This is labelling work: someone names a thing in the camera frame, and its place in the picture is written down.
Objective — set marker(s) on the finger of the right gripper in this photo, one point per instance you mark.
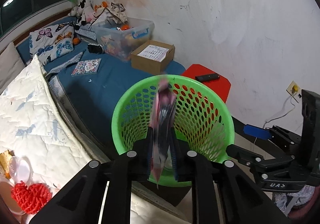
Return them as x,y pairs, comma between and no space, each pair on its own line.
257,132
243,156

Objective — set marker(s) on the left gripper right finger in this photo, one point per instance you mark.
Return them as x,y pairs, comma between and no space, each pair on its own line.
221,191

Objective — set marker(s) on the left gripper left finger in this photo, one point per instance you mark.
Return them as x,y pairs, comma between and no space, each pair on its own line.
100,192

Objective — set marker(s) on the red knitted heart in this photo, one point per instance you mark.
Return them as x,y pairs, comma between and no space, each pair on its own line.
31,199

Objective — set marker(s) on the orange peel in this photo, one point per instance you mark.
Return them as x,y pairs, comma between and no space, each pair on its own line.
5,158

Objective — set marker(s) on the pink snack pouch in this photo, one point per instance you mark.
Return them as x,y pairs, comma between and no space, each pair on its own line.
162,148

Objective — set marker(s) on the green plastic waste basket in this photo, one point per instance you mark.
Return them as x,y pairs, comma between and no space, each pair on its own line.
202,118

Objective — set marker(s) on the red plastic stool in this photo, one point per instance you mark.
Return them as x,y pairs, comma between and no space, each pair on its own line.
220,86

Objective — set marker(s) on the black remote control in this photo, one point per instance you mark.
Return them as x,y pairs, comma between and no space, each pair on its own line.
207,77

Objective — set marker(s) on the white quilted table cover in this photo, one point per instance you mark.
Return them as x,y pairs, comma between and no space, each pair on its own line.
36,128

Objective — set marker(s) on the brown cardboard box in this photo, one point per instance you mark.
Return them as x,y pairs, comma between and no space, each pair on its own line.
152,57

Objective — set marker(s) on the colourful picture book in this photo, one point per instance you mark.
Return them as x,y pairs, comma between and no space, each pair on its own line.
86,67

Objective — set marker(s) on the beige cushion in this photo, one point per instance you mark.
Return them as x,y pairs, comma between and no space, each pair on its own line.
11,65

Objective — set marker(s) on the right butterfly pillow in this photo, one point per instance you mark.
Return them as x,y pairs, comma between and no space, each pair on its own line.
51,42

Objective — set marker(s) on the clear toy storage bin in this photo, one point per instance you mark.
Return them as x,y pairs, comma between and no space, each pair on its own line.
119,40

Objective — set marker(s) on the cow plush toy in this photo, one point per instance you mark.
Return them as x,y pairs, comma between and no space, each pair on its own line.
83,12

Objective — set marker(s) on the wall power socket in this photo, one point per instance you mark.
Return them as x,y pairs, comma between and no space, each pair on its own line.
294,91

